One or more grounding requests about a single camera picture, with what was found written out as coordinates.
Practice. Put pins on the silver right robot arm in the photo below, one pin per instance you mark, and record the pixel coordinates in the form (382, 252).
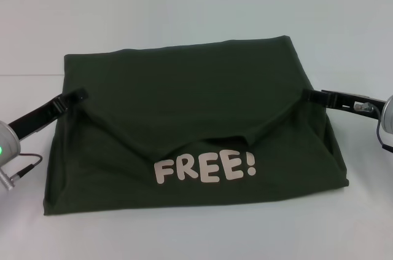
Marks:
(387, 115)

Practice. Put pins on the dark green t-shirt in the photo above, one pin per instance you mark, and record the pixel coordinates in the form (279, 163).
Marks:
(184, 103)

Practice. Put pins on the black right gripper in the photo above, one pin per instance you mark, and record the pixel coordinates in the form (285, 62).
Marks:
(344, 101)

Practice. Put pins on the white and silver left robot arm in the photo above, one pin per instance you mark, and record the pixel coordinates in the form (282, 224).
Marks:
(7, 143)

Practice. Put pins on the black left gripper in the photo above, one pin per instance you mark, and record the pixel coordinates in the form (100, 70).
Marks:
(33, 118)

